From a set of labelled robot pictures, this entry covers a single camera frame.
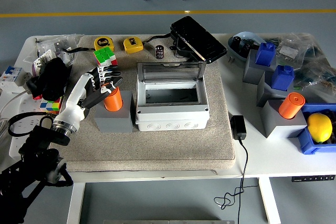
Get yellow lemon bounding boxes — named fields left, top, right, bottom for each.
left=307, top=113, right=333, bottom=143

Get blue storage bin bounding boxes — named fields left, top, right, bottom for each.
left=296, top=103, right=336, bottom=155

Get white blue circuit breaker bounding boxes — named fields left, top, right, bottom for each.
left=0, top=66, right=32, bottom=93

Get grey holder block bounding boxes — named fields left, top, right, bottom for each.
left=259, top=99, right=308, bottom=138
left=243, top=49, right=274, bottom=86
left=256, top=70, right=295, bottom=108

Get white power strip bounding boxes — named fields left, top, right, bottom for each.
left=9, top=95, right=64, bottom=161

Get grey block with round hole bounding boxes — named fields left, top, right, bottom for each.
left=93, top=90, right=134, bottom=133

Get black adapter cord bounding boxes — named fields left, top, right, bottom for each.
left=214, top=138, right=259, bottom=224

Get black hard case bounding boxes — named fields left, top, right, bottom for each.
left=170, top=16, right=228, bottom=65

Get orange battery cylinder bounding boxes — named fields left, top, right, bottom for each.
left=103, top=83, right=124, bottom=111
left=278, top=92, right=307, bottom=120

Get green-topped puzzle cube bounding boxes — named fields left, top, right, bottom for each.
left=93, top=47, right=119, bottom=68

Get squarish yellow tape measure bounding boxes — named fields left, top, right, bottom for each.
left=123, top=33, right=173, bottom=55

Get light blue bowl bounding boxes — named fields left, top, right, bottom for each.
left=227, top=31, right=267, bottom=68

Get white table leg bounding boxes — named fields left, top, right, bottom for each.
left=67, top=182, right=86, bottom=224
left=258, top=177, right=281, bottom=224

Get multicolour puzzle cube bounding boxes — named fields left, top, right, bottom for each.
left=39, top=97, right=62, bottom=116

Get round yellow tape measure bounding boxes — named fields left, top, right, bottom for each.
left=60, top=37, right=116, bottom=53

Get black cloth bundle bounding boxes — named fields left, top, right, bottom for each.
left=26, top=57, right=69, bottom=101

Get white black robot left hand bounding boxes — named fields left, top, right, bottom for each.
left=53, top=66, right=123, bottom=132

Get white junction box clear lid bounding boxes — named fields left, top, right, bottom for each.
left=135, top=60, right=210, bottom=132

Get white power cable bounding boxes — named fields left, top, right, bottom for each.
left=0, top=89, right=29, bottom=141

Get grey-brown mat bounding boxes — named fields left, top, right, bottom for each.
left=54, top=35, right=236, bottom=174

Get clear bags of components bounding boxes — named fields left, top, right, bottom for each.
left=262, top=32, right=336, bottom=104

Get clear plastic bags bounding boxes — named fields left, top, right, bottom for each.
left=23, top=34, right=85, bottom=75

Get black power adapter plug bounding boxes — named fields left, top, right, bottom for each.
left=230, top=115, right=247, bottom=141

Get black table control panel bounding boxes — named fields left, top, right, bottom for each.
left=291, top=174, right=336, bottom=183

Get blue plastic block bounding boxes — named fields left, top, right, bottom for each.
left=255, top=42, right=276, bottom=67
left=270, top=65, right=295, bottom=91

